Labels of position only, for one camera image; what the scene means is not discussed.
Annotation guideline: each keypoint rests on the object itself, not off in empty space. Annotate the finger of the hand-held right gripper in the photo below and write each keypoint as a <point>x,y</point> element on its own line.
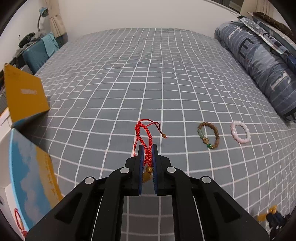
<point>276,219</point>

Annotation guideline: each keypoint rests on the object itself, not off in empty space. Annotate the teal desk lamp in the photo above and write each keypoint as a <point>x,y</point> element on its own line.
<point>43,12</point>

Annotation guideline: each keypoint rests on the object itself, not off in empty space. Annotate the grey checked bed sheet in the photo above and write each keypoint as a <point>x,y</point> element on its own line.
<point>161,81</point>

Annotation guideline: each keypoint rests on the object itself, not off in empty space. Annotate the teal suitcase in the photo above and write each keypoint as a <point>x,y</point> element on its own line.
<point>34,56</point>

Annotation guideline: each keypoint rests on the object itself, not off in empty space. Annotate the dark framed window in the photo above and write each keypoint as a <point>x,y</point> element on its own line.
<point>231,4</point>

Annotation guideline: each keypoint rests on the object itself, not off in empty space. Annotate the folded blue patterned quilt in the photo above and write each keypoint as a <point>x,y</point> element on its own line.
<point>254,58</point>

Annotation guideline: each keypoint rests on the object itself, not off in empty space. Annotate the brown blanket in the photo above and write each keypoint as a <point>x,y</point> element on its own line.
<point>270,19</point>

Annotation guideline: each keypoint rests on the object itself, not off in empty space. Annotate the blue patterned pillow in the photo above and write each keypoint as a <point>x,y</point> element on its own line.
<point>272,38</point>

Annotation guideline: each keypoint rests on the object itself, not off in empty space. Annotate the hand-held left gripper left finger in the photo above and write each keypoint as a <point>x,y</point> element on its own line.
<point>140,169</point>

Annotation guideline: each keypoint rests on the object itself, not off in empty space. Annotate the beige curtain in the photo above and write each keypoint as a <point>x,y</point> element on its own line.
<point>252,5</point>
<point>56,20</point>

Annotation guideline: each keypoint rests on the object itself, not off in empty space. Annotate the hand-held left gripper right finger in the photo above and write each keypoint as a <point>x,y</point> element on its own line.
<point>155,169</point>

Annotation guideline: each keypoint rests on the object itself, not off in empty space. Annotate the dark cloth pile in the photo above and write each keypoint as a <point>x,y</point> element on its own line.
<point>27,38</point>

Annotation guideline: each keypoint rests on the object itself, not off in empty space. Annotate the teal cloth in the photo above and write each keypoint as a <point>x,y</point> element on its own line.
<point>52,44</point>

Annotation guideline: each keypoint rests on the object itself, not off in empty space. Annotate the blue and yellow cardboard box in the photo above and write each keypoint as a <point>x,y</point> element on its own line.
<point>30,92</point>

